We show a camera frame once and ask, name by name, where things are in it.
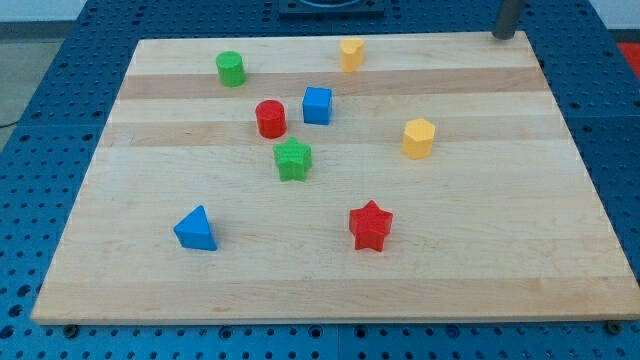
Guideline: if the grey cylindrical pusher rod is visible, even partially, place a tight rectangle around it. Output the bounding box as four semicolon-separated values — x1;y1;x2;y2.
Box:
492;0;526;40

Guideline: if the red star block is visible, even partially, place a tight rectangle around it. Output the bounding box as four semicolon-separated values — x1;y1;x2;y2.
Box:
349;200;393;252

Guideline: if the green star block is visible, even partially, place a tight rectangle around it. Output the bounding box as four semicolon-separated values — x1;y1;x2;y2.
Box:
273;137;312;181

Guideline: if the yellow hexagon block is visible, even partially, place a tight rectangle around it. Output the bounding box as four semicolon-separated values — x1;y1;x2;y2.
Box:
402;118;436;159

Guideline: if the yellow heart block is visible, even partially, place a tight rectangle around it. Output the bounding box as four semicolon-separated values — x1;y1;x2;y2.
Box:
339;37;365;72

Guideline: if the wooden board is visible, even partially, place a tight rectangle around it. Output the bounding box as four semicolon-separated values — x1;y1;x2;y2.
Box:
31;32;639;325

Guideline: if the blue cube block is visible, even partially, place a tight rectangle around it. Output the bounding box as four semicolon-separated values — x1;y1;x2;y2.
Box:
302;87;332;125

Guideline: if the red cylinder block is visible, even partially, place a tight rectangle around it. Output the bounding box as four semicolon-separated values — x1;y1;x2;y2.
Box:
255;99;287;139

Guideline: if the green cylinder block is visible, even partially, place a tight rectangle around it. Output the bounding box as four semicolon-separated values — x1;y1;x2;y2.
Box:
215;51;246;87

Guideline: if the blue triangle block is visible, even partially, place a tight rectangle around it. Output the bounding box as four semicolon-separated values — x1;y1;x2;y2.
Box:
173;205;218;251

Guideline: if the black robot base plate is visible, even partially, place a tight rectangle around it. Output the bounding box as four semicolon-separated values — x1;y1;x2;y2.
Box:
277;0;386;17

